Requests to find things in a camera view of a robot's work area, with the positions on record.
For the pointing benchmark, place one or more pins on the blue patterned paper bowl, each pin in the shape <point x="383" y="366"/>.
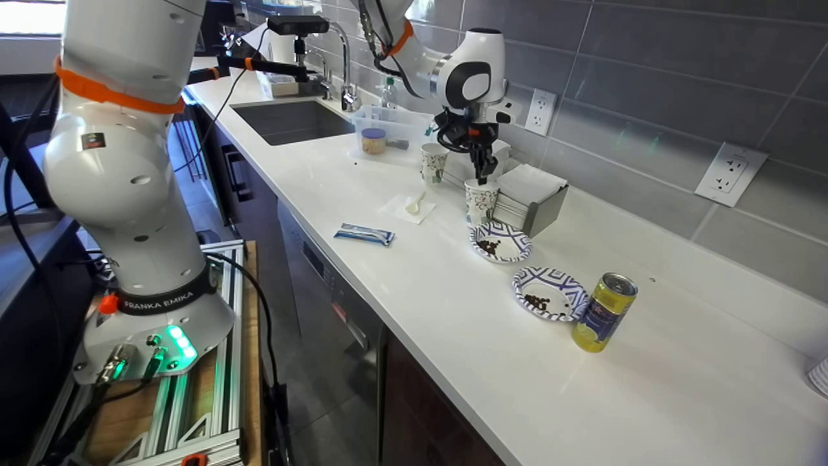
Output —
<point x="501" y="242"/>
<point x="549" y="294"/>

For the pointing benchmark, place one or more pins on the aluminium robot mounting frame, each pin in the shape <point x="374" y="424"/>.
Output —
<point x="211" y="415"/>

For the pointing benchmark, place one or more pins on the patterned paper cup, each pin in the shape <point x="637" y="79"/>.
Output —
<point x="480" y="203"/>
<point x="434" y="160"/>

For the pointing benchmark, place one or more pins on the white wall outlet middle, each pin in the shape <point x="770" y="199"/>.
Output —
<point x="540" y="112"/>

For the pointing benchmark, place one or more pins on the white wall outlet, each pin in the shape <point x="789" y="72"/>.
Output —
<point x="540" y="112"/>
<point x="731" y="175"/>

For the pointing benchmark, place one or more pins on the white paper napkin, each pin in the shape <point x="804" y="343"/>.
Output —
<point x="418" y="217"/>

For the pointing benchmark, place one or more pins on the kitchen sink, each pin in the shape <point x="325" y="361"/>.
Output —
<point x="293" y="120"/>

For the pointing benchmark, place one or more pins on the white plastic spoon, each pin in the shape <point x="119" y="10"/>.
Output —
<point x="418" y="203"/>

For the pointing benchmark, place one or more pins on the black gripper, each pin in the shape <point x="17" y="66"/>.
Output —
<point x="465" y="136"/>

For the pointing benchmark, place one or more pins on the chrome faucet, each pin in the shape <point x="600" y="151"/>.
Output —
<point x="347" y="92"/>

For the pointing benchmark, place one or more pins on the white wall outlet right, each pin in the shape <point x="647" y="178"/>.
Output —
<point x="731" y="175"/>

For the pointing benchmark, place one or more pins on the blue patterned paper bowl far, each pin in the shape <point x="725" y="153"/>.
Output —
<point x="501" y="242"/>

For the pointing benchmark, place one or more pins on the clear plastic container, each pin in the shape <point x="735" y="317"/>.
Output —
<point x="382" y="127"/>

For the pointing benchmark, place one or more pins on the steel napkin dispenser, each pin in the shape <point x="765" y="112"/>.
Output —
<point x="529" y="197"/>

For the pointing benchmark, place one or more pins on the blue patterned paper bowl near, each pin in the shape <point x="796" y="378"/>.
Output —
<point x="549" y="294"/>

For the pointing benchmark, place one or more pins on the yellow blue can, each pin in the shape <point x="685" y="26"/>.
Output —
<point x="606" y="308"/>

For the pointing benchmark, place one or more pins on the clear napkin holder with napkins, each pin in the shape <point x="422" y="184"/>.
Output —
<point x="458" y="167"/>

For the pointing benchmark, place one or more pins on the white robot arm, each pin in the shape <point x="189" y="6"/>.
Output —
<point x="123" y="70"/>

